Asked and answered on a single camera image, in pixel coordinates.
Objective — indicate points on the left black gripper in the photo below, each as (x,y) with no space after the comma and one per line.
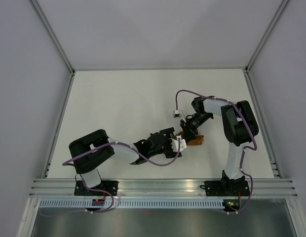
(169,133)

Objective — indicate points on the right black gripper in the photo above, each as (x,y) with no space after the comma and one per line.
(190,132)

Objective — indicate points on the brown satin napkin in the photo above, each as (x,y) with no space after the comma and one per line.
(195,141)

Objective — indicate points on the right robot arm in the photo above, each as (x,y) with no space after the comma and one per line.
(240,128)

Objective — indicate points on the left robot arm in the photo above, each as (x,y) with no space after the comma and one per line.
(90,151)

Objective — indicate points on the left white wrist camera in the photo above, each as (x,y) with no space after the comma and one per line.
(178,145)

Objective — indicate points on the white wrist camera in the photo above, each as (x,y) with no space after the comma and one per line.
(179,114)
(178,145)

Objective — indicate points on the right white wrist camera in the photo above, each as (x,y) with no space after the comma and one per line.
(179,114)

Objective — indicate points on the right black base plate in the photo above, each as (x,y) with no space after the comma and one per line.
(217,189)

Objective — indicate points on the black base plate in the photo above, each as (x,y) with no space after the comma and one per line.
(217,189)
(104,189)

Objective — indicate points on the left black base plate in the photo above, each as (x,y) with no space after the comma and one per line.
(104,189)

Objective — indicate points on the aluminium mounting rail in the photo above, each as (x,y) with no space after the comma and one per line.
(161,188)

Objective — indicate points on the white slotted cable duct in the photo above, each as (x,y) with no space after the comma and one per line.
(134,203)

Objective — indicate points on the right aluminium frame post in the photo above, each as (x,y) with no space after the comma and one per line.
(267,33)

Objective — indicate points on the aluminium frame post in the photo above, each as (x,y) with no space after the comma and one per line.
(51,34)
(267,33)

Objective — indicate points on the left aluminium frame post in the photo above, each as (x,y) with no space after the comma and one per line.
(51,34)

